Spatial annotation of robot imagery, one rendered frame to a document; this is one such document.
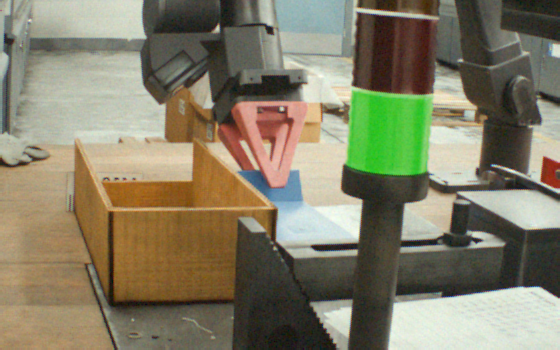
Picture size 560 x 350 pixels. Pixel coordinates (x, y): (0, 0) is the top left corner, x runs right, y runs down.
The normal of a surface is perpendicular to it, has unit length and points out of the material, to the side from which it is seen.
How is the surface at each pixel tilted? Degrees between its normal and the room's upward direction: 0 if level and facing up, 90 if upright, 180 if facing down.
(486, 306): 0
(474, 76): 110
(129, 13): 90
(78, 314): 0
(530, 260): 90
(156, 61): 60
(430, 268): 90
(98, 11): 90
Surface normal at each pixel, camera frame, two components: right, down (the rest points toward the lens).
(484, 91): -0.88, 0.36
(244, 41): 0.31, -0.29
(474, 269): 0.31, 0.22
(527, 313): 0.05, -0.98
